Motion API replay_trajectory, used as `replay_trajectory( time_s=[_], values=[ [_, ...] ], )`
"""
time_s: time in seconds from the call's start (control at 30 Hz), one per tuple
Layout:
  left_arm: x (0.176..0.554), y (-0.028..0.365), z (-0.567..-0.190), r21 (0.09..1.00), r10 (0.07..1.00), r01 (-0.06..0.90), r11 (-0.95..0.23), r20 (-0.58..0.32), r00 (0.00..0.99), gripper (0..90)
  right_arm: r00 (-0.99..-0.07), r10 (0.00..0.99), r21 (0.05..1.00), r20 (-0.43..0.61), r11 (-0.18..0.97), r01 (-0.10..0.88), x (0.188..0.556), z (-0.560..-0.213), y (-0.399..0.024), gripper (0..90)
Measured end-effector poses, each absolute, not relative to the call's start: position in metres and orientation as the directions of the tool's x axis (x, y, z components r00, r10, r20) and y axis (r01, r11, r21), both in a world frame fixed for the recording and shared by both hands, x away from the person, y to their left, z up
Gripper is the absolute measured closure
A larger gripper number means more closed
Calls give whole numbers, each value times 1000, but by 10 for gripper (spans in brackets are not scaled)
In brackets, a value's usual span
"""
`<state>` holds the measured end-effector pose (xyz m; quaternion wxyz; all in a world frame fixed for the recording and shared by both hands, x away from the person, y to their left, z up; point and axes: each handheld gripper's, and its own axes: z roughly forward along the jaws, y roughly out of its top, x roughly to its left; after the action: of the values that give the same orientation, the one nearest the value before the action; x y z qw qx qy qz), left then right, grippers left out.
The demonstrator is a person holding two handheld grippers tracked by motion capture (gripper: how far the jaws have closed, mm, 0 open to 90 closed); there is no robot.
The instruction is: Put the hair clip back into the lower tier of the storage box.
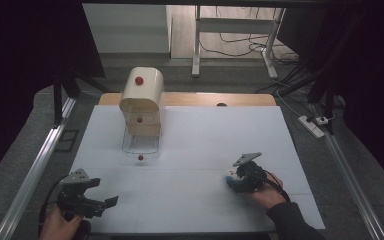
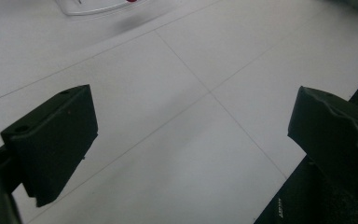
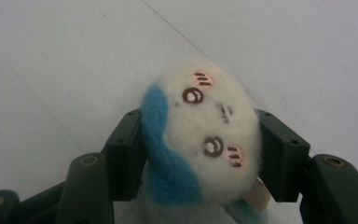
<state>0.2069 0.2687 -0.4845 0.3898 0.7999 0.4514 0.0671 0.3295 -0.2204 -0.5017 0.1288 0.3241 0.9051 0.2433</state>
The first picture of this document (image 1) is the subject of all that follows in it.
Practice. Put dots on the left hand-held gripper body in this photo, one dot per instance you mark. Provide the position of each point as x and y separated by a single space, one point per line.
75 203

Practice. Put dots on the white cabinet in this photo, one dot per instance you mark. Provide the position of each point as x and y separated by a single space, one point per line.
126 30

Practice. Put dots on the white desk frame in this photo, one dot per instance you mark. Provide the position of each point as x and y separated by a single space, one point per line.
233 25

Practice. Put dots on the person's right hand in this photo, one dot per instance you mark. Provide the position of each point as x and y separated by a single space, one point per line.
270 195

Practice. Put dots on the white and blue plush toy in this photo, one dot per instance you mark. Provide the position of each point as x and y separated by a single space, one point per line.
231 178

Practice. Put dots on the white power strip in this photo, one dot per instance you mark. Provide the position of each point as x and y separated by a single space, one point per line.
310 126

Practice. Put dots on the wooden table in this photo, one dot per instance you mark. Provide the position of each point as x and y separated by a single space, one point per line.
193 99

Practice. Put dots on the black curtain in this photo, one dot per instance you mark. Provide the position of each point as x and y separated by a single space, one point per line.
373 83
20 66

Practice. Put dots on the black metal stand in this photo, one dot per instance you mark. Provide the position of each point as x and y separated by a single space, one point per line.
58 100
328 100

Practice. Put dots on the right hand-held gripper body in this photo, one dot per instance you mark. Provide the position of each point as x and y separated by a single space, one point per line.
251 176

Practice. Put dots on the cream drawer cabinet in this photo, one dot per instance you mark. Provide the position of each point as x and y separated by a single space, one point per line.
146 90

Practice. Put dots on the clear drawer with red knob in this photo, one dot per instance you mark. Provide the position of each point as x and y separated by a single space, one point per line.
140 148

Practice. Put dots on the person's left hand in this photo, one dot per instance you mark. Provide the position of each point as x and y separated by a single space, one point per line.
58 228

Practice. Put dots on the white table mat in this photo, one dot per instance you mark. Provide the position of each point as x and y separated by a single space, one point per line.
193 186

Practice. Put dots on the aluminium rail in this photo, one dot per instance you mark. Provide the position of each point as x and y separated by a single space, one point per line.
350 180
33 176

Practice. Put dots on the white plug adapter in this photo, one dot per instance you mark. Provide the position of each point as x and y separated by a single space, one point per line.
322 120

